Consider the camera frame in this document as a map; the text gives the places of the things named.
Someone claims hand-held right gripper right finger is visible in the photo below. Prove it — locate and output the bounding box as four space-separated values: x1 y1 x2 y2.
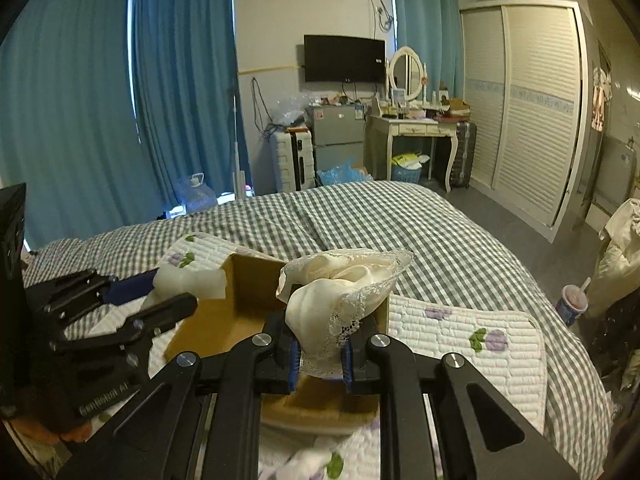
341 331 582 480

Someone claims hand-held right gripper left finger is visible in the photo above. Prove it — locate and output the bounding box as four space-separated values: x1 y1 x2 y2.
55 311 303 480

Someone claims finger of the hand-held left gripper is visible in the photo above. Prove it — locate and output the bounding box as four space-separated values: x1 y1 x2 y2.
24 269 162 313
47 292 199 361

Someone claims white soft cloth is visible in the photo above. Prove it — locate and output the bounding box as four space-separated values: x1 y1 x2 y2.
142 265 229 311

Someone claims cream lace-trimmed cloth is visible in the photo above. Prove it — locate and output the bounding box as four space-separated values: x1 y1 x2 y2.
276 248 415 379

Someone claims cardboard box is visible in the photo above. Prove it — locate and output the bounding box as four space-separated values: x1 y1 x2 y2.
165 252 391 433

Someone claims clear water jug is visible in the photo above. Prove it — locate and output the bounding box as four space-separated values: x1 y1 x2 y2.
175 172 219 216

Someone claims floral quilted mat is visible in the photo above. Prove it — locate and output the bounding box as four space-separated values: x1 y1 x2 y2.
160 232 549 480

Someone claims bed with checked sheet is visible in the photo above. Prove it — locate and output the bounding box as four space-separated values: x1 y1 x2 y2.
22 180 617 480

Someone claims white mop pole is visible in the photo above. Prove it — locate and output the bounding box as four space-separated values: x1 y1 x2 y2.
231 85 251 197

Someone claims wide blue curtain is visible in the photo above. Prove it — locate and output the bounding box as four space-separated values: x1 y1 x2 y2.
0 0 138 251

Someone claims blue plastic bag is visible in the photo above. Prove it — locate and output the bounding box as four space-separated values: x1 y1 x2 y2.
317 157 374 187

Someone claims white suitcase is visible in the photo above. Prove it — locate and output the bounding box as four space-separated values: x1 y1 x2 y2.
270 129 317 193

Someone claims blue laundry basket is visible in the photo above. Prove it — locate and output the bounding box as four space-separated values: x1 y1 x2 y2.
389 152 432 184

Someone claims blue curtain panel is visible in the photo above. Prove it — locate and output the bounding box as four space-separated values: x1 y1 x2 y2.
129 0 252 211

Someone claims grey mini fridge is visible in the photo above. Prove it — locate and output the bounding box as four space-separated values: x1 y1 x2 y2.
305 105 367 187

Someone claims plastic drink cup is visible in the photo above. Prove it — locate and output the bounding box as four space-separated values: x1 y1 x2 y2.
555 283 590 329

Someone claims clear plastic bag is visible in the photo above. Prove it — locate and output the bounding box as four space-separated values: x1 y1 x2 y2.
272 94 309 129

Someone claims silver suitcase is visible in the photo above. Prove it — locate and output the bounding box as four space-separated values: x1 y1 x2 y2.
440 120 477 190

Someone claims white dressing table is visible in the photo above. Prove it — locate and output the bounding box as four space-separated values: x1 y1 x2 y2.
367 109 459 194

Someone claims pile of cream clothes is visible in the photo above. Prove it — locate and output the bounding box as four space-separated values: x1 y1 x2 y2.
584 198 640 322

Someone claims white oval vanity mirror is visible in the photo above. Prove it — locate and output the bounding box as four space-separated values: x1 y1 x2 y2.
387 45 427 104

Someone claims white louvered wardrobe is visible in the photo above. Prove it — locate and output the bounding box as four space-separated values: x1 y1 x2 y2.
458 0 594 242

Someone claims narrow blue curtain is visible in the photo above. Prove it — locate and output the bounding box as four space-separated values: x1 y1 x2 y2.
389 0 465 108

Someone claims hanging printed garment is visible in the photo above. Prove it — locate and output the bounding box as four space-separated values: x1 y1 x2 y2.
591 67 613 131

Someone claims black wall television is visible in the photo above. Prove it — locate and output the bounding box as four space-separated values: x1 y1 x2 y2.
303 34 387 84

